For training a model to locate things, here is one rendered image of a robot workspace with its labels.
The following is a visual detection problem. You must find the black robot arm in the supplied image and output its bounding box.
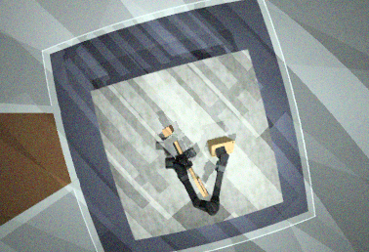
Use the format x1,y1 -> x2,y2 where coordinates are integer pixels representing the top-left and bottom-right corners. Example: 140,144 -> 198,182
165,145 -> 230,216

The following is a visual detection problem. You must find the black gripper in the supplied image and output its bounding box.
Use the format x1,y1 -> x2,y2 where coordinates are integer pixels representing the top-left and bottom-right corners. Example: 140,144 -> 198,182
175,147 -> 196,161

